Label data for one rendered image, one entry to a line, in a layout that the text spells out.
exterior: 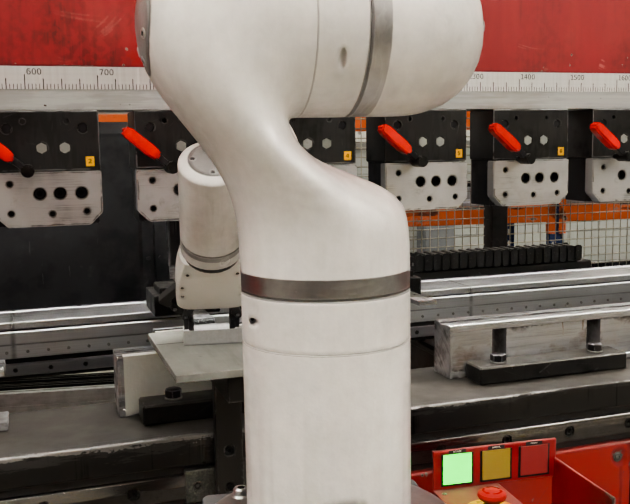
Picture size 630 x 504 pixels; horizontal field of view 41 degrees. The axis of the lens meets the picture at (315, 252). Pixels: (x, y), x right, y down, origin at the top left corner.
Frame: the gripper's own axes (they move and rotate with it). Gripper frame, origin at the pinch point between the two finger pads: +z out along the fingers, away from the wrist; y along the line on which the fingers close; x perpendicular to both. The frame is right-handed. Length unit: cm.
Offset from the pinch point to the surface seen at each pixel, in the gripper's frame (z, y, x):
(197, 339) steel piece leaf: -0.6, 2.2, 3.7
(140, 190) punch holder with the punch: -12.5, 9.7, -15.4
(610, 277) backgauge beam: 35, -90, -35
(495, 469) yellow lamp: 11.2, -40.8, 21.7
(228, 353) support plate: -3.7, -1.9, 8.7
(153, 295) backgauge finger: 18.4, 9.2, -21.2
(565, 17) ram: -25, -63, -43
